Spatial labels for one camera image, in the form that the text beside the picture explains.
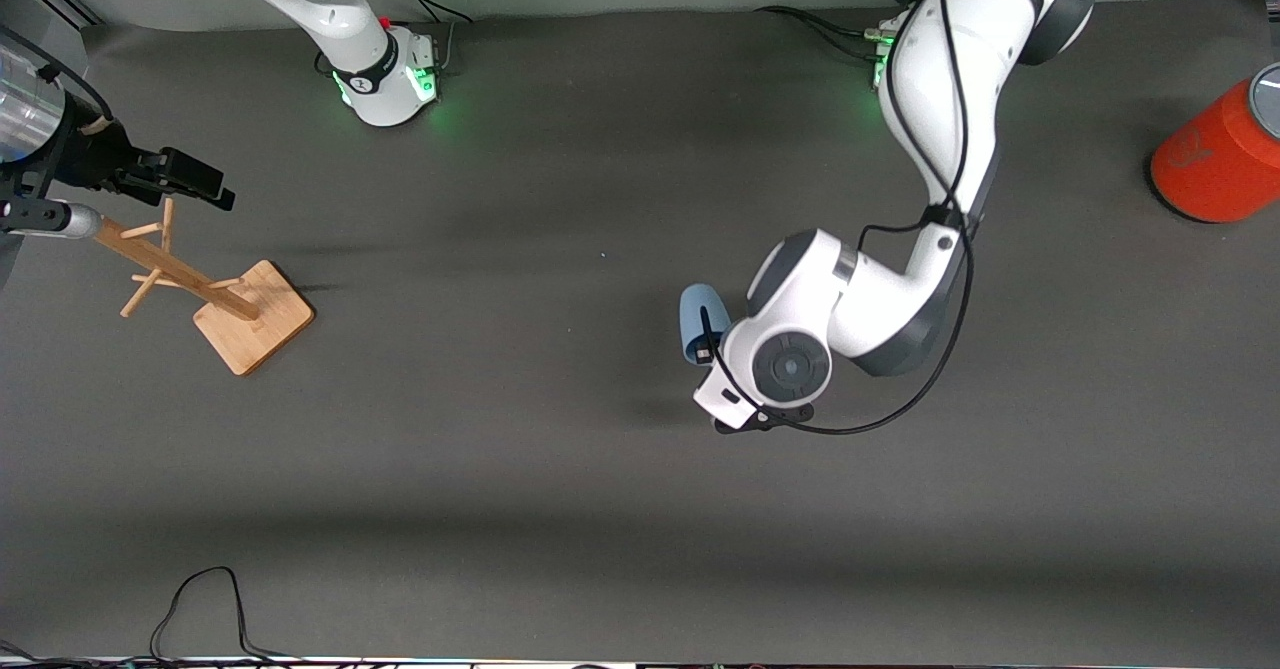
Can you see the grey table cloth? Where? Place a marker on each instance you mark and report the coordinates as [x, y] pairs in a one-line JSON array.
[[640, 499]]

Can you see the light blue cup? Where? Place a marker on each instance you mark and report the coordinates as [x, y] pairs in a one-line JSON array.
[[690, 324]]

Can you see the wooden mug tree stand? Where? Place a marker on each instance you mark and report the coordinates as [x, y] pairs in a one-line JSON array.
[[255, 324]]

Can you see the aluminium frame rail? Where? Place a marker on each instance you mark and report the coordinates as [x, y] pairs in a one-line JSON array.
[[75, 11]]

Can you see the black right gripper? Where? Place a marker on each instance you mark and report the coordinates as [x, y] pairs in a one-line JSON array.
[[92, 161]]

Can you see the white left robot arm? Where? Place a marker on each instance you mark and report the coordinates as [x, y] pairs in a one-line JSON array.
[[940, 99]]

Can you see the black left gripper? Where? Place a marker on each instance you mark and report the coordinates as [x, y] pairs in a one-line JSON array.
[[704, 323]]

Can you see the orange cylindrical can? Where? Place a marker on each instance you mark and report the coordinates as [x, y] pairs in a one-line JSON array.
[[1220, 169]]

